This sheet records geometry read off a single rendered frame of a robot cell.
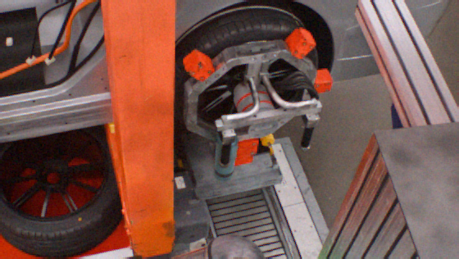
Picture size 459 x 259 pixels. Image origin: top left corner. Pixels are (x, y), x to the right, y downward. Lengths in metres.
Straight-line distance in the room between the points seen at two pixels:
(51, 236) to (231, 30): 1.11
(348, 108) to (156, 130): 2.10
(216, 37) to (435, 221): 1.56
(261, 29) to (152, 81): 0.83
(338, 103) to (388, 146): 2.77
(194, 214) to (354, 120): 1.35
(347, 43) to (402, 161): 1.70
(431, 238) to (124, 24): 0.88
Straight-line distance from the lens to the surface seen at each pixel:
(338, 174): 3.41
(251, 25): 2.34
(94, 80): 2.38
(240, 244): 1.47
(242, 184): 3.09
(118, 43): 1.49
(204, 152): 3.10
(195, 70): 2.28
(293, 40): 2.38
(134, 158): 1.87
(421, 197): 0.93
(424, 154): 0.97
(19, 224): 2.64
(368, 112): 3.73
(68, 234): 2.60
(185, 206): 2.72
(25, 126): 2.50
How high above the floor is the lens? 2.76
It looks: 52 degrees down
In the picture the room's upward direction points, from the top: 7 degrees clockwise
